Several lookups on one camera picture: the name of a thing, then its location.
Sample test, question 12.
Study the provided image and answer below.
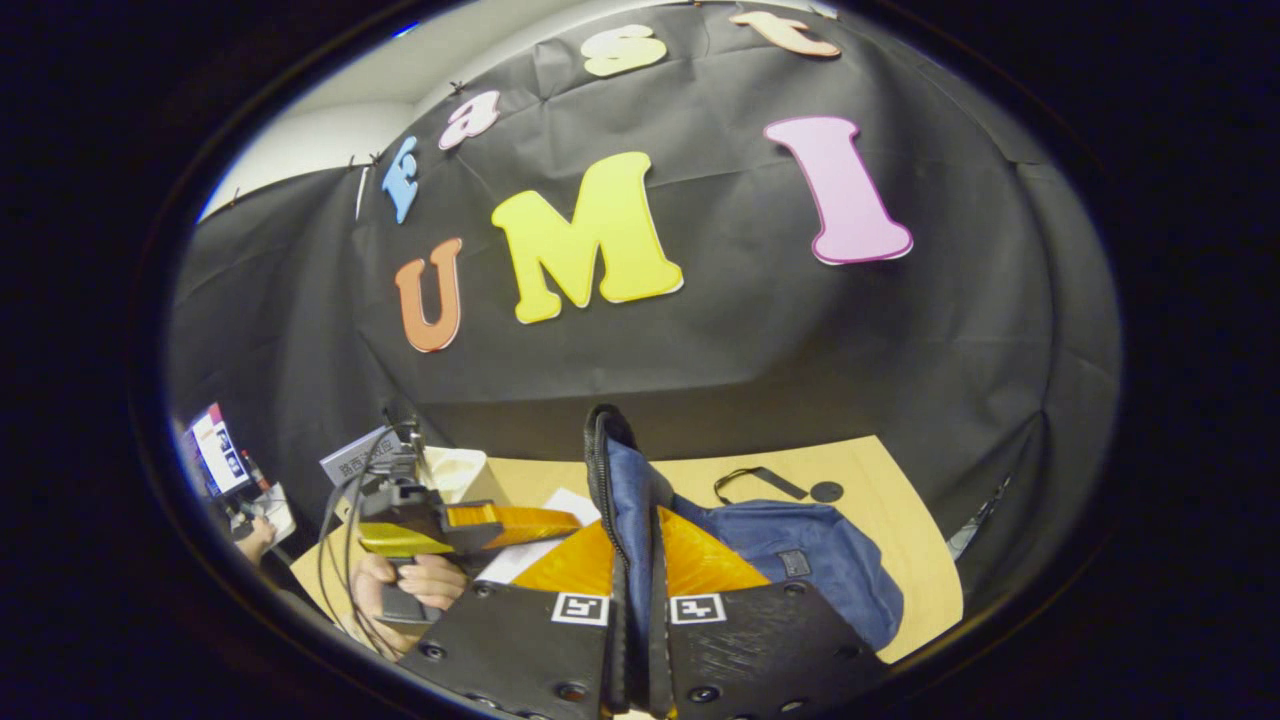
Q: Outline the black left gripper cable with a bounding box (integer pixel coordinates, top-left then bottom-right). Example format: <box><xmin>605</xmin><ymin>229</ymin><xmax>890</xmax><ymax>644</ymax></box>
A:
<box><xmin>318</xmin><ymin>425</ymin><xmax>421</xmax><ymax>661</ymax></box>

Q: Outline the computer monitor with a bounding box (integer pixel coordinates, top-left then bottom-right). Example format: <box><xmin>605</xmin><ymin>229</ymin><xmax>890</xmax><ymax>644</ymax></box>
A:
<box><xmin>188</xmin><ymin>403</ymin><xmax>251</xmax><ymax>498</ymax></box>

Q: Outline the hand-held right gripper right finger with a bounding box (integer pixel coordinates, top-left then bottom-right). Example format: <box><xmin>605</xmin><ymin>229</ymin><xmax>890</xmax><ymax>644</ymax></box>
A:
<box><xmin>648</xmin><ymin>505</ymin><xmax>891</xmax><ymax>720</ymax></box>

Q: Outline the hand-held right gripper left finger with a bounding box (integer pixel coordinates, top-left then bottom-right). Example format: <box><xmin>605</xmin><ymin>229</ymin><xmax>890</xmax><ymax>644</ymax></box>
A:
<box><xmin>395</xmin><ymin>520</ymin><xmax>633</xmax><ymax>720</ymax></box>

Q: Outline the small white side table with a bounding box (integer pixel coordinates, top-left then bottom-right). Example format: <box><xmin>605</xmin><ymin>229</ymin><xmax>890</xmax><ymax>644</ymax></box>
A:
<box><xmin>240</xmin><ymin>483</ymin><xmax>297</xmax><ymax>546</ymax></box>

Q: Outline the grey-blue book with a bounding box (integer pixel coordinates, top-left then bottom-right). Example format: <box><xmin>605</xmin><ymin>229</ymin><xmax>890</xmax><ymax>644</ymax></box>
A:
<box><xmin>320</xmin><ymin>425</ymin><xmax>401</xmax><ymax>488</ymax></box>

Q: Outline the blue schoolbag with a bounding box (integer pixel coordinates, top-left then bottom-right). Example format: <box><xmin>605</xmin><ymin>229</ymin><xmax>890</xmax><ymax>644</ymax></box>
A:
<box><xmin>583</xmin><ymin>403</ymin><xmax>906</xmax><ymax>653</ymax></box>

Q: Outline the white book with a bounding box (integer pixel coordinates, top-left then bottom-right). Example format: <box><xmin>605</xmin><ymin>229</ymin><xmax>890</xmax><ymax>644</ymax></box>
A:
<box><xmin>475</xmin><ymin>487</ymin><xmax>603</xmax><ymax>586</ymax></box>

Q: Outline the white bookshelf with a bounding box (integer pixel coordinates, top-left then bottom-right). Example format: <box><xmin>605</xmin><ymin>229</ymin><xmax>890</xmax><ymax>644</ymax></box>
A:
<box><xmin>415</xmin><ymin>445</ymin><xmax>506</xmax><ymax>506</ymax></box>

